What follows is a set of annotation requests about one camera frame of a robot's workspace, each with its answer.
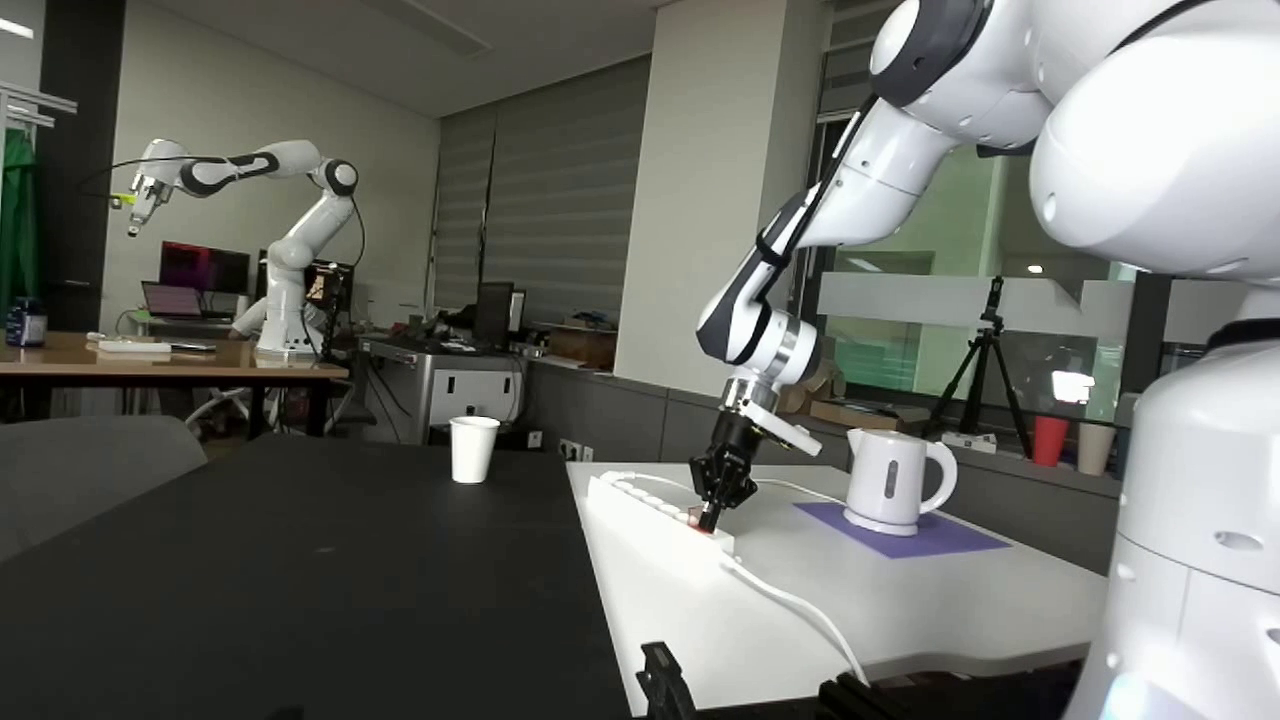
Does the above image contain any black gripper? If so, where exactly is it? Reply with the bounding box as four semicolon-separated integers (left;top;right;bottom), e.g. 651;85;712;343
688;411;766;538

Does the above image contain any white electric kettle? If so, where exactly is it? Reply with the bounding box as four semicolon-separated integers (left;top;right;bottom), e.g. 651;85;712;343
839;423;966;542

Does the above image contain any open cardboard box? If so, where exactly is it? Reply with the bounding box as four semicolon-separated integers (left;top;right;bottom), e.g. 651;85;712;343
783;357;865;431

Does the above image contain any black table clamp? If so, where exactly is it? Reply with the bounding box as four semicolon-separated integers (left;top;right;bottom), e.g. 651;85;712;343
636;636;701;720

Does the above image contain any brown box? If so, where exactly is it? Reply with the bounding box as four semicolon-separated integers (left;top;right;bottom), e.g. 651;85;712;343
538;319;622;376

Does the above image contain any purple mat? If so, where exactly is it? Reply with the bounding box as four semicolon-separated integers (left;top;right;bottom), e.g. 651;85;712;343
792;498;1012;561

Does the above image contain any white paper cup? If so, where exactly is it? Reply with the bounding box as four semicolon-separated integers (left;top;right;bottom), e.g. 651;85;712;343
443;411;503;488

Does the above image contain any grey metal cabinet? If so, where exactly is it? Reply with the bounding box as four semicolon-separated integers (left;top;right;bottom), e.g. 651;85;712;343
371;339;532;444

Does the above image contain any black desktop computer case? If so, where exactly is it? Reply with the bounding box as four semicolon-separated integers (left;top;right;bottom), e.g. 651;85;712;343
474;277;532;352

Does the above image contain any grey window blind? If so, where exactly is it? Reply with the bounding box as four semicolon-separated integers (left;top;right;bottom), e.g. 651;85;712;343
434;58;651;332

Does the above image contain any red cup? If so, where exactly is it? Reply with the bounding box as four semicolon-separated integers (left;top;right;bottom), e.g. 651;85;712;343
1028;411;1071;472

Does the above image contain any beige paper cup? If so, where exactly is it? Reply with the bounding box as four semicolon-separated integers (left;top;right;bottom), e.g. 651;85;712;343
1071;422;1115;481

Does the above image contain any dark computer monitor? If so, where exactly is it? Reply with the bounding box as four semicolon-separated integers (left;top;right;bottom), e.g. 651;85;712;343
157;238;255;308

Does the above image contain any wooden desk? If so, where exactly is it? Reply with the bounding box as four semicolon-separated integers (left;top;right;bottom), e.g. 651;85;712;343
0;332;351;438

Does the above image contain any thin white kettle cable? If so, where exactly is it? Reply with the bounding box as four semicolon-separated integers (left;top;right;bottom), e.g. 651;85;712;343
591;470;855;519

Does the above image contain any thick white power strip cable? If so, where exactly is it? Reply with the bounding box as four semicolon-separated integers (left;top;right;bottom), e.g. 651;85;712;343
718;552;876;694

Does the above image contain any black camera tripod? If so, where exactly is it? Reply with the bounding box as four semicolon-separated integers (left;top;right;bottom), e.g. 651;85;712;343
926;272;1037;458

